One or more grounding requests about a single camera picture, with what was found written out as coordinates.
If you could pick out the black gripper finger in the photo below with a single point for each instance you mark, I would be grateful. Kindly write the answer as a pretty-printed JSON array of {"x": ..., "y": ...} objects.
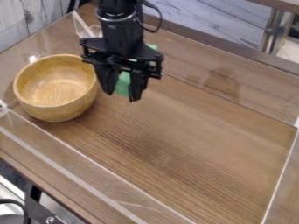
[
  {"x": 138, "y": 84},
  {"x": 107, "y": 76}
]

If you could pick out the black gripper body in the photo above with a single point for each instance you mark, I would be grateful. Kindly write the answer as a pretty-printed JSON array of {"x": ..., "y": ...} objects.
[{"x": 122, "y": 41}]

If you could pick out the green rectangular block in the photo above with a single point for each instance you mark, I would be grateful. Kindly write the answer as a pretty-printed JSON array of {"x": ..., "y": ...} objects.
[{"x": 123, "y": 84}]

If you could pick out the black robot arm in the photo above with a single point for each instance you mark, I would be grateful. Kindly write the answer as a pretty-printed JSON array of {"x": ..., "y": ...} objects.
[{"x": 123, "y": 7}]

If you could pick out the brown wooden bowl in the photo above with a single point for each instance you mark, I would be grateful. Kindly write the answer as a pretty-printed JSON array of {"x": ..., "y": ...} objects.
[{"x": 56, "y": 87}]

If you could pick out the metal table leg background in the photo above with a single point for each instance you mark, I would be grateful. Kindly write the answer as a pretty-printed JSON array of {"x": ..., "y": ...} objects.
[{"x": 277, "y": 29}]

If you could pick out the clear acrylic corner bracket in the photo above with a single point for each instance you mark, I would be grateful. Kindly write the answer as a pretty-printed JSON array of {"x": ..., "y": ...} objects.
[{"x": 86, "y": 31}]

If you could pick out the black table leg bracket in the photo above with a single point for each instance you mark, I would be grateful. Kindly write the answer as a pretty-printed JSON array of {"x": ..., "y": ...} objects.
[{"x": 38, "y": 212}]

